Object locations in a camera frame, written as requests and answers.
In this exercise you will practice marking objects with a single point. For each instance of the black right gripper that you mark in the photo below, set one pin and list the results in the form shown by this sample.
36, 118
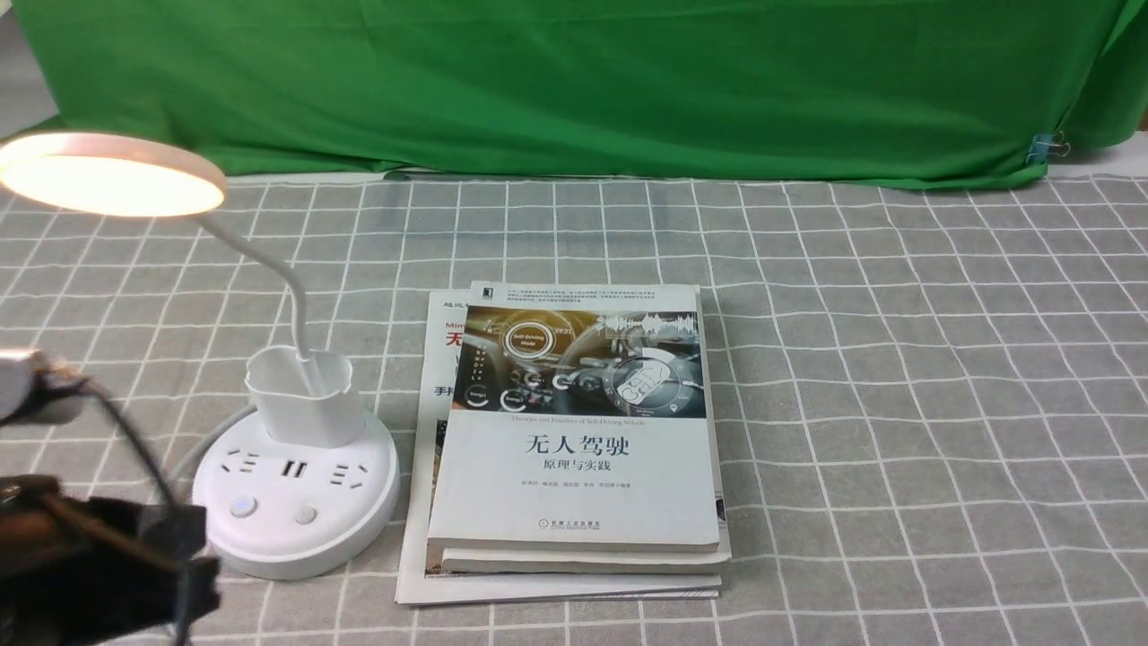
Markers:
84, 572

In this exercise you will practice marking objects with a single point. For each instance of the blue binder clip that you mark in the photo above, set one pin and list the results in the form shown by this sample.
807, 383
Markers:
1045, 148

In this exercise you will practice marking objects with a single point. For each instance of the white desk lamp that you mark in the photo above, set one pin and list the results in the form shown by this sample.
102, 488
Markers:
307, 477

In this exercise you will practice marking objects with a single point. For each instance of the bottom white book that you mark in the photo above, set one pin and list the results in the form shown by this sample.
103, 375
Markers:
418, 583

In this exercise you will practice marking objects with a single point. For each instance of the middle book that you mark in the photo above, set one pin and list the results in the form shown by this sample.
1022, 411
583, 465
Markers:
583, 563

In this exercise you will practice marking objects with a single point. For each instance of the green backdrop cloth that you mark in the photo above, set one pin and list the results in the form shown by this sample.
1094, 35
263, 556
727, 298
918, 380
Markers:
900, 94

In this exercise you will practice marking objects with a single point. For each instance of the self-driving textbook top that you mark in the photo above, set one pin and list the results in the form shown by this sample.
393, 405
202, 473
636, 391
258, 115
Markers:
574, 431

